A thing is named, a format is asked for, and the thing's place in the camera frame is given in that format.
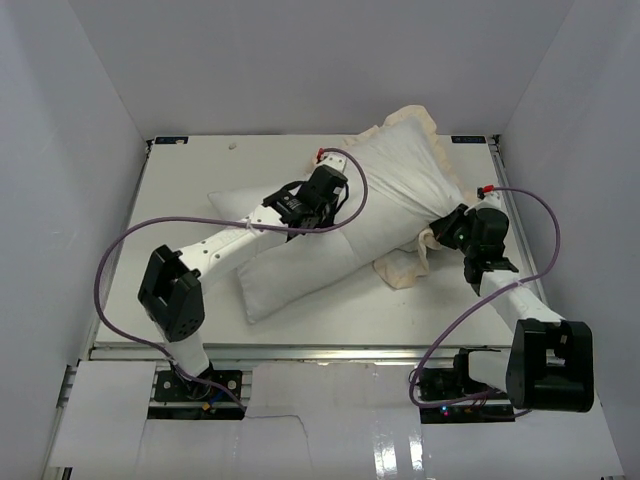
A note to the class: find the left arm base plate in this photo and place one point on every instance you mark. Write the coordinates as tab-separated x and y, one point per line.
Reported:
173	398

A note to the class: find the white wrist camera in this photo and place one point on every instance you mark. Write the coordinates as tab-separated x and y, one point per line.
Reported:
488	197
336	161

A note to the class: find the grey and cream pillowcase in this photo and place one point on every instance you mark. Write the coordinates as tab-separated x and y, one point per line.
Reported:
405	147

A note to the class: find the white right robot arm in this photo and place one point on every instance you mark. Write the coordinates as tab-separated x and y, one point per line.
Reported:
549	365

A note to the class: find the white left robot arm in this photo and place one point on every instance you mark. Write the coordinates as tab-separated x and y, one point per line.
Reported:
172	288

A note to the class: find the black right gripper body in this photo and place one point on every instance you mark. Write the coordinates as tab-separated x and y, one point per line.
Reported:
457	233

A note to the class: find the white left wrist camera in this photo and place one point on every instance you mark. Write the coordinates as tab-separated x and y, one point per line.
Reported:
336	161

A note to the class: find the blue left corner label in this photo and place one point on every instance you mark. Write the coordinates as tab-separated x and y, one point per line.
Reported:
171	140

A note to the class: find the blue corner label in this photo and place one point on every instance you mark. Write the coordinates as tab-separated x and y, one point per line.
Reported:
171	140
468	139

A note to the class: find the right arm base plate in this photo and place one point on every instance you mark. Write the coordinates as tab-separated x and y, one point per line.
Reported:
460	401

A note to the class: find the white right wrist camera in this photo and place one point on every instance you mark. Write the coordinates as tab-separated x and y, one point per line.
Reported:
488	197

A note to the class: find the white pillow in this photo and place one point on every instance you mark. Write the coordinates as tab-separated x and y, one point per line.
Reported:
392	216

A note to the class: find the aluminium front table rail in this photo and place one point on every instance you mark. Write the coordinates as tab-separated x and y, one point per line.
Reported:
224	353

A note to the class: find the blue right corner label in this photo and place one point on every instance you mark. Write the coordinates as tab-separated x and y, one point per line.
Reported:
468	139

